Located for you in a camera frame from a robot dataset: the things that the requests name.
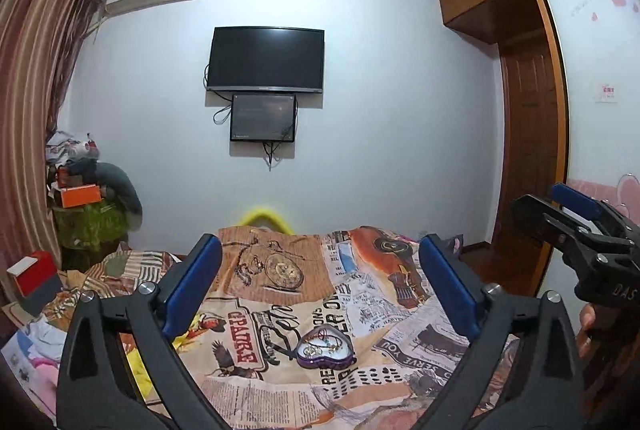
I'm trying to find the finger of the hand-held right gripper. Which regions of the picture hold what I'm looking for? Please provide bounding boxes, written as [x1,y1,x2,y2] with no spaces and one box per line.
[551,183,640,243]
[511,194,640,269]

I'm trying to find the brown wooden door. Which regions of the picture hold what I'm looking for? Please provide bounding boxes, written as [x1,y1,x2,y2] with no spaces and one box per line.
[497,0,571,298]

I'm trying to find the purple heart-shaped tin box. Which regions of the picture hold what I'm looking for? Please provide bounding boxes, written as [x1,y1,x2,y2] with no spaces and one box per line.
[296,326,355,370]

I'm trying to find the yellow fleece cloth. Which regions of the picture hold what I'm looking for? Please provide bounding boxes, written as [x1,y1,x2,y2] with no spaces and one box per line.
[127,206,296,403]

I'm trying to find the orange cardboard box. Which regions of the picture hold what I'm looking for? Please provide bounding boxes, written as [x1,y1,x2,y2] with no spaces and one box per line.
[52,184,103,209]

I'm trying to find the green patterned cloth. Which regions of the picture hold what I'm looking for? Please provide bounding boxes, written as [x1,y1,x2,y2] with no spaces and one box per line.
[52,200,130,257]

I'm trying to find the small black wall monitor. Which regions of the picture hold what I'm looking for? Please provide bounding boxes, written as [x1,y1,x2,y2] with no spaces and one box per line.
[230,93,297,143]

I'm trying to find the pink wall decal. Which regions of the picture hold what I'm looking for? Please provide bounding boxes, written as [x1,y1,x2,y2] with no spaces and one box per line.
[565,175,640,231]

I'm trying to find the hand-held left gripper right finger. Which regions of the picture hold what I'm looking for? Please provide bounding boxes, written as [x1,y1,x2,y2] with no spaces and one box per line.
[415,234,587,430]

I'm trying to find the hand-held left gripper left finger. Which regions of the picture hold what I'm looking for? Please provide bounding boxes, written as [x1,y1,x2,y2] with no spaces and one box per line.
[55,233,224,430]

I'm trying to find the red and white box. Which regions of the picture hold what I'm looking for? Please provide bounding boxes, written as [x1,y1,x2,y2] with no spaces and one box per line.
[6,251,61,315]

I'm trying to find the person's right hand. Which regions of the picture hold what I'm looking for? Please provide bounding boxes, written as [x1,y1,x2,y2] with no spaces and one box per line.
[575,302,608,361]

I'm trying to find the printed newspaper-pattern blanket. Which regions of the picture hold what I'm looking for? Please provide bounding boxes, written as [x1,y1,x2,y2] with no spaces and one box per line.
[50,226,581,430]

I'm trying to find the blue beaded bracelet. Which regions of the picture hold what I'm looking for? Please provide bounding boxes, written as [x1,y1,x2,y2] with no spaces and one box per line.
[314,329,347,354]

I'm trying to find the patterned bag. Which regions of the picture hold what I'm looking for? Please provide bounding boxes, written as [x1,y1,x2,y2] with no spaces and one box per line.
[46,131,101,171]

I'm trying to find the large black wall television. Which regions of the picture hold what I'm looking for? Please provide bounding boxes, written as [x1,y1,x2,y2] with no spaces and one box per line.
[206,26,326,93]

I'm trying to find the pink cloth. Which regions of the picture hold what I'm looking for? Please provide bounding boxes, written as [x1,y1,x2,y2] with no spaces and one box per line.
[0,327,66,416]

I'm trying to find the striped brown curtain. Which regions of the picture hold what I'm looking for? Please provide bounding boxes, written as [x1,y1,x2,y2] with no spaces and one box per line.
[0,0,108,301]

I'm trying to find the black monitor cable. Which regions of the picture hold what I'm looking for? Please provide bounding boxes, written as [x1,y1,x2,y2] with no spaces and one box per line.
[263,141,282,172]

